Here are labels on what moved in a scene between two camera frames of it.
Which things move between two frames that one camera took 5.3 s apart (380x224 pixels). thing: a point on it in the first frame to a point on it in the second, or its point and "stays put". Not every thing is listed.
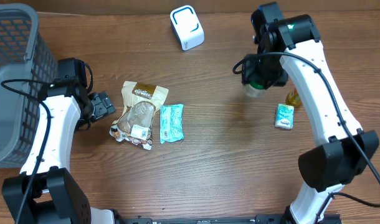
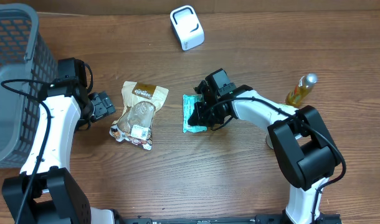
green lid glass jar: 255,88 to 269,142
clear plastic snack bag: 134,122 stays put
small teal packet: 172,122 to 189,102
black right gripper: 251,73 to 201,118
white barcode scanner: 187,27 stays put
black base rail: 213,219 stays put
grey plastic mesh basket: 18,51 stays put
